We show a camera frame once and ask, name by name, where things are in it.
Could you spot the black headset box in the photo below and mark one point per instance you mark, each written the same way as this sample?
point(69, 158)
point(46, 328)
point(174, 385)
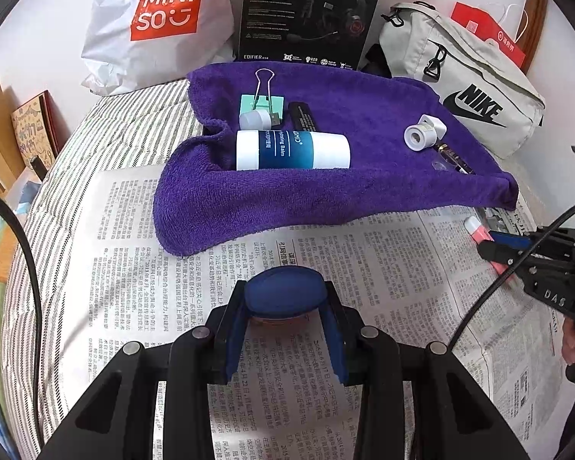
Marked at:
point(287, 9)

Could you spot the newspaper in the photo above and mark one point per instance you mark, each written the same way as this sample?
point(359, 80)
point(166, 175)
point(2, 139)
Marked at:
point(124, 273)

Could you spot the clear plastic cap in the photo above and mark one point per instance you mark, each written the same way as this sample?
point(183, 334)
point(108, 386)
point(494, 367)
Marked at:
point(443, 166)

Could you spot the purple towel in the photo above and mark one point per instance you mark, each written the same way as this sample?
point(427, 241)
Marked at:
point(316, 191)

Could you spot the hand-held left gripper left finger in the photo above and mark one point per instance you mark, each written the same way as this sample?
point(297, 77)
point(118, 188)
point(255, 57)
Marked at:
point(235, 340)

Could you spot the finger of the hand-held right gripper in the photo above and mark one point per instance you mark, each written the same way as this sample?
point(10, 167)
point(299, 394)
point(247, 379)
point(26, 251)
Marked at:
point(500, 256)
point(508, 239)

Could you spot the wooden bed frame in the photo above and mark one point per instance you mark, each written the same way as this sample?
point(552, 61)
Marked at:
point(536, 24)

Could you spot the blue-lidded jar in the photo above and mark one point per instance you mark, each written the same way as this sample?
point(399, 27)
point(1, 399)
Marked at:
point(282, 292)

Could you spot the pink marker pen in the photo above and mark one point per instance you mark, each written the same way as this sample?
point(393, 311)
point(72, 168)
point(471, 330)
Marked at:
point(477, 231)

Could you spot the white and red shopping bag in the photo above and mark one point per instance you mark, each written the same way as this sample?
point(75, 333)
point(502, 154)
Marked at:
point(124, 57)

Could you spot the white shoulder bag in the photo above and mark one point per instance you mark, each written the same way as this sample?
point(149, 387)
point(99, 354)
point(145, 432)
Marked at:
point(460, 67)

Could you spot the white night light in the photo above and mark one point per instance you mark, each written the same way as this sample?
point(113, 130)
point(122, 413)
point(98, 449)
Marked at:
point(251, 120)

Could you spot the teal binder clip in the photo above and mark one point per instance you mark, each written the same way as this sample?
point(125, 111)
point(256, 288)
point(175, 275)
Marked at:
point(263, 103)

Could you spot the striped bed sheet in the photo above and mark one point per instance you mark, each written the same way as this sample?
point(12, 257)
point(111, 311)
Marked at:
point(124, 120)

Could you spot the white and blue balm tube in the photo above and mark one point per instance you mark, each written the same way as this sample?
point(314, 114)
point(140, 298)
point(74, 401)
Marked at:
point(292, 151)

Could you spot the brown patterned card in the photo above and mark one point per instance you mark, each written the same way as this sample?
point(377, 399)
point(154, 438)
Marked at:
point(33, 129)

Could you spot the red paper bag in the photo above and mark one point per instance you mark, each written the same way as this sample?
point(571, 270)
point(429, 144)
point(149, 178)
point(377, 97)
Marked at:
point(498, 38)

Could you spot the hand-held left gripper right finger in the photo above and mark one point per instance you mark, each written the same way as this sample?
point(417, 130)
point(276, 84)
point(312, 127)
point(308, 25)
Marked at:
point(338, 345)

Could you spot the black stick-shaped device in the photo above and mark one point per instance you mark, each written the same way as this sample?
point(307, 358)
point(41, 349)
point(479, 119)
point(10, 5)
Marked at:
point(303, 115)

